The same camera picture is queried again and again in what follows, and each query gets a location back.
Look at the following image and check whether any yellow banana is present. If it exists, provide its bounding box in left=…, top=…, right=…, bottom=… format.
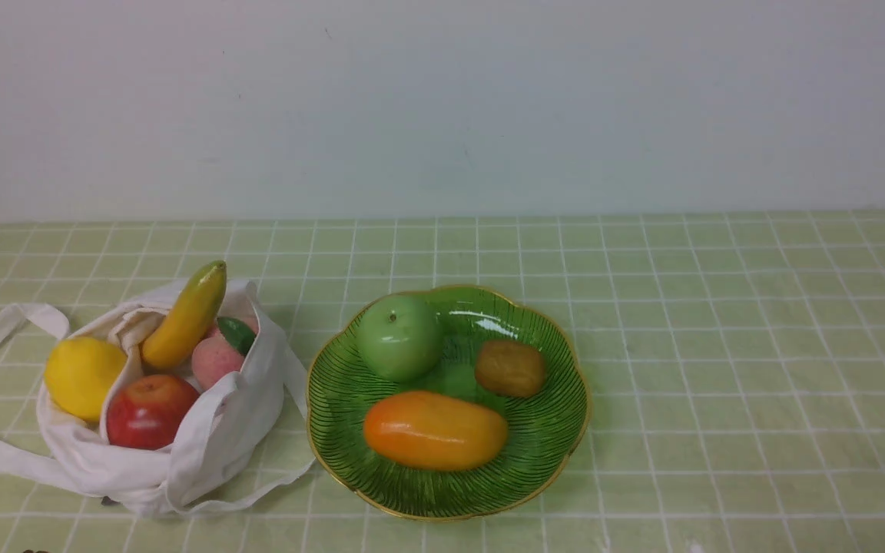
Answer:
left=140, top=260, right=227, bottom=372

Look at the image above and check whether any green glass fruit plate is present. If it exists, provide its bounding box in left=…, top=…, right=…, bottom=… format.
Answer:
left=306, top=284, right=592, bottom=522

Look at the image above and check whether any green apple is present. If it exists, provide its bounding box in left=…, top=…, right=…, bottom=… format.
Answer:
left=356, top=293, right=445, bottom=382

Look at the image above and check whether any brown kiwi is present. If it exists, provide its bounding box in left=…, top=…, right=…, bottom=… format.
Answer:
left=474, top=339, right=547, bottom=398

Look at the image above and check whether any orange mango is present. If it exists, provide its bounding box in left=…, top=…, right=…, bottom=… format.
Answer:
left=363, top=391, right=509, bottom=472

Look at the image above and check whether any pink peach with leaf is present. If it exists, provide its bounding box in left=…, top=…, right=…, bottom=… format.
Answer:
left=192, top=317, right=259, bottom=391

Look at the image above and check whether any red apple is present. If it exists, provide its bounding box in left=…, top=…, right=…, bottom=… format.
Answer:
left=105, top=374, right=200, bottom=451

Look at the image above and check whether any yellow lemon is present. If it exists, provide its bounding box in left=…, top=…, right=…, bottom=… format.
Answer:
left=45, top=336, right=128, bottom=425

